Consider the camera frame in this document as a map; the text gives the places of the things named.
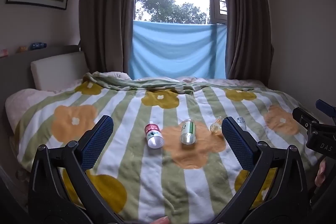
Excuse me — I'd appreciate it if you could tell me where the green label plastic bottle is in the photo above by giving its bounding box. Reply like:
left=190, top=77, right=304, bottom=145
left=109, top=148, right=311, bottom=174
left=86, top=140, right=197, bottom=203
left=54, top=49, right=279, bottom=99
left=180, top=119, right=197, bottom=146

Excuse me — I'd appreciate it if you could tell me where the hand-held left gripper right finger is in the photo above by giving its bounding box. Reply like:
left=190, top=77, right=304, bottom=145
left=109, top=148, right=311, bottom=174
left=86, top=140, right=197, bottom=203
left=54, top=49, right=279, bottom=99
left=213, top=116, right=308, bottom=224

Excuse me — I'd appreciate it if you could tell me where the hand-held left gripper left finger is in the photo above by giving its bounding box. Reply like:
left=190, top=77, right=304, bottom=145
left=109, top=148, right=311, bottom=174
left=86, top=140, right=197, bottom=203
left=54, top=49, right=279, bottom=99
left=28, top=115, right=124, bottom=224

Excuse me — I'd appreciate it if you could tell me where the grey headboard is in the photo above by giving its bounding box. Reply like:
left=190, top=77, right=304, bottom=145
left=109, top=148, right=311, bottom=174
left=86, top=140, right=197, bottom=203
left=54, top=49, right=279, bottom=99
left=0, top=44, right=82, bottom=120

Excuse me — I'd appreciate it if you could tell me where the person's right hand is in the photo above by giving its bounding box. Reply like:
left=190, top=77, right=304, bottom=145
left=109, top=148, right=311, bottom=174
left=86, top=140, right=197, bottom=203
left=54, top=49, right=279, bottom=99
left=314, top=161, right=327, bottom=188

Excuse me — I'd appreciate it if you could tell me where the floral striped blanket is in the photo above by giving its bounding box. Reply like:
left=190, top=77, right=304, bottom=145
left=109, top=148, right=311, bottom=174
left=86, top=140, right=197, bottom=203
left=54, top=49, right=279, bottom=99
left=16, top=71, right=323, bottom=223

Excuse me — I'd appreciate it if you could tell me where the white headboard cushion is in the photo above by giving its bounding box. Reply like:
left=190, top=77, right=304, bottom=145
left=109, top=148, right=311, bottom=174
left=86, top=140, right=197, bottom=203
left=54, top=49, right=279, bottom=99
left=30, top=51, right=88, bottom=91

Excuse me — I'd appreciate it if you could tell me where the person's left hand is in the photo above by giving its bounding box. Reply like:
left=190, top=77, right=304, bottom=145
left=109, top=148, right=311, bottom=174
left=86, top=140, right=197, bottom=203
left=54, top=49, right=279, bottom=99
left=150, top=216, right=172, bottom=224

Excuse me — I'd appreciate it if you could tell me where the light blue cloth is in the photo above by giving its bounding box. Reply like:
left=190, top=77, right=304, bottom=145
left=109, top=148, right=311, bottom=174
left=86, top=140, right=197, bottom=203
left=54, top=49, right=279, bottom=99
left=128, top=21, right=227, bottom=80

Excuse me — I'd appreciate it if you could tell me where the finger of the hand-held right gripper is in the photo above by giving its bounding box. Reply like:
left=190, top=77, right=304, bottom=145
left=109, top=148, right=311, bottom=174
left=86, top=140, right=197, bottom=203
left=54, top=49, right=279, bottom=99
left=316, top=99, right=336, bottom=125
left=292, top=107, right=320, bottom=136

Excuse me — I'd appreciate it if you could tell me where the brown curtain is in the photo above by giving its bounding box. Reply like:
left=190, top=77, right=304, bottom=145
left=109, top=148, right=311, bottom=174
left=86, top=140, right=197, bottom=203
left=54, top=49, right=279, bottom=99
left=79, top=0, right=141, bottom=80
left=217, top=0, right=272, bottom=86

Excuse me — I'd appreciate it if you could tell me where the clear yellowish plastic bottle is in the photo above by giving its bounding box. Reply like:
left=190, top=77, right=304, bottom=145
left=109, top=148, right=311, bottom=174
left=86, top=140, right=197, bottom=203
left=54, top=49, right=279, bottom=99
left=209, top=116, right=224, bottom=137

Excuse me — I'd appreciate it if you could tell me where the blue bottle on headboard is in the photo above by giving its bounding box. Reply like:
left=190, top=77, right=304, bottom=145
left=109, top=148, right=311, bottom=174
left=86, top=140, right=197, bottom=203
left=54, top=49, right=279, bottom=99
left=28, top=42, right=47, bottom=51

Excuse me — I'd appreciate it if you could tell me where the red label plastic bottle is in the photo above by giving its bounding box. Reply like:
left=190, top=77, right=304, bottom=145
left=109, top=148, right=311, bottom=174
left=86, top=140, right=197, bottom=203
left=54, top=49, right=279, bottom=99
left=144, top=121, right=165, bottom=149

